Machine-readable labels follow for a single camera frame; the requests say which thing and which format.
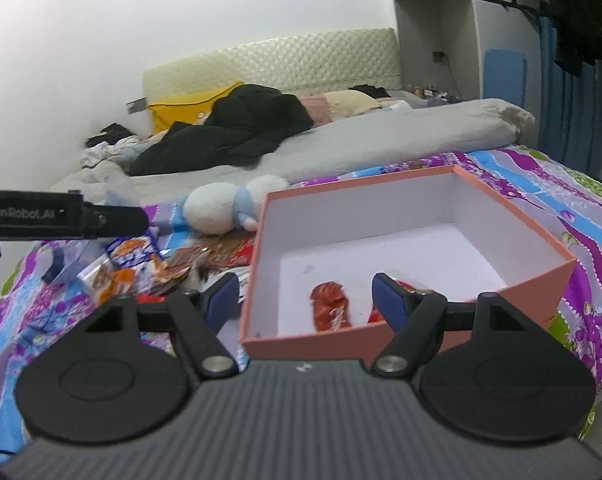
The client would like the red snack packet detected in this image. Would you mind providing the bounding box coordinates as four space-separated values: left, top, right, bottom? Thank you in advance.
310 282 351 332

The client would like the brown shrimp flavor snack bag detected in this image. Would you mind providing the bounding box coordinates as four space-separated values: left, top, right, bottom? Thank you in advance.
151 237 254 295

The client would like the white wardrobe shelf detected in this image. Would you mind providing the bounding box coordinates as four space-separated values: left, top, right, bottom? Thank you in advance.
394 0 510 100

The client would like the pink cardboard box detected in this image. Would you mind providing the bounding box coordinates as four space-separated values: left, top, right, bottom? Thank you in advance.
239 166 576 362

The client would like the grey duvet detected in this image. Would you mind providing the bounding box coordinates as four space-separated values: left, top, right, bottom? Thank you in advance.
51 99 538 206

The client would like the blue chair back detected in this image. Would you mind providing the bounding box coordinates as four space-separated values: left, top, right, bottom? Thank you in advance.
482 49 527 107

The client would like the beige pillow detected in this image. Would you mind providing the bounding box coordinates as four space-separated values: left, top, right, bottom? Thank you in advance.
300 90 381 127

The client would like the yellow pillow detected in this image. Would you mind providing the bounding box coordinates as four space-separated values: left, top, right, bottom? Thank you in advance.
147 81 243 134

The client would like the blue white cabbage snack bag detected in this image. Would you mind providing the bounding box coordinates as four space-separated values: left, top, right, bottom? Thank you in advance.
78 234 167 306

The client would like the black jacket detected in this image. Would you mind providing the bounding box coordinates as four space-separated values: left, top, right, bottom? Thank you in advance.
127 84 313 177

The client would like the white blue plush toy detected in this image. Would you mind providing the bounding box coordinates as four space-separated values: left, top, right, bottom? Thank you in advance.
182 174 290 235

